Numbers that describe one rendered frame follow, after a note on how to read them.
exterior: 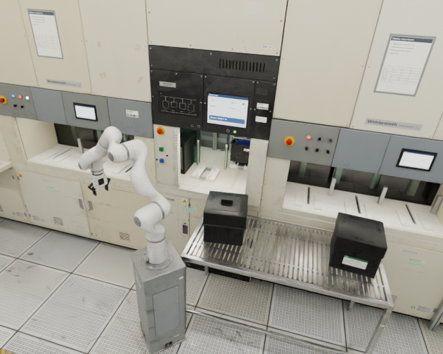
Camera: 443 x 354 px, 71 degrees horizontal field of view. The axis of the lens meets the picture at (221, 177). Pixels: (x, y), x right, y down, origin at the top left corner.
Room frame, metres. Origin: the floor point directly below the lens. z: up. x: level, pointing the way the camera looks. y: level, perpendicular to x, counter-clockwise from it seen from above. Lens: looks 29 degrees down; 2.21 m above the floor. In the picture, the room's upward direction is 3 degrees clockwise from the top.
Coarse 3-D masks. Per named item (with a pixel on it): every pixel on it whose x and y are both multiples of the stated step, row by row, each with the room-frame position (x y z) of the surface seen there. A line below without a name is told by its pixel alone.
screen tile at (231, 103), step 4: (232, 100) 2.07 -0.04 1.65; (232, 104) 2.07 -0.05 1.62; (236, 104) 2.07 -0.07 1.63; (240, 104) 2.06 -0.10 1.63; (228, 108) 2.08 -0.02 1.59; (240, 108) 2.06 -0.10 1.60; (244, 108) 2.05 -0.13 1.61; (228, 112) 2.08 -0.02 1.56; (232, 112) 2.07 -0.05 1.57; (236, 112) 2.07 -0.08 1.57; (240, 112) 2.06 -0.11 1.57; (244, 112) 2.05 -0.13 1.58; (236, 116) 2.07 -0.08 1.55; (240, 116) 2.06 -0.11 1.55; (244, 116) 2.05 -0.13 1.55
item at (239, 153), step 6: (234, 138) 2.71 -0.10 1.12; (240, 138) 2.67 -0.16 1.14; (246, 138) 2.65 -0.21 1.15; (234, 144) 2.59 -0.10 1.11; (234, 150) 2.59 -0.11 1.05; (240, 150) 2.58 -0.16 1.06; (246, 150) 2.57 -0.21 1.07; (234, 156) 2.59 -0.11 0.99; (240, 156) 2.58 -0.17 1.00; (246, 156) 2.57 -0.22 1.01; (246, 162) 2.56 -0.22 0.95
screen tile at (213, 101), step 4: (212, 100) 2.11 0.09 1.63; (216, 100) 2.10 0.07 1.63; (220, 100) 2.09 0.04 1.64; (212, 104) 2.11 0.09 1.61; (216, 104) 2.10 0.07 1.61; (220, 104) 2.09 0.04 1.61; (224, 104) 2.09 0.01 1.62; (212, 108) 2.11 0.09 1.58; (216, 108) 2.10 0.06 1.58; (224, 108) 2.09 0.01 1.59; (212, 112) 2.11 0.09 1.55; (216, 112) 2.10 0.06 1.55; (220, 112) 2.09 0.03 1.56; (224, 112) 2.09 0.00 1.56
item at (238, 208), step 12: (216, 192) 1.91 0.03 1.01; (228, 192) 1.92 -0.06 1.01; (216, 204) 1.75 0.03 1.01; (228, 204) 1.76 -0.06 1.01; (240, 204) 1.77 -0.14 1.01; (204, 216) 1.65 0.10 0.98; (216, 216) 1.64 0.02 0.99; (228, 216) 1.64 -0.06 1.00; (240, 216) 1.63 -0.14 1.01; (240, 228) 1.63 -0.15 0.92
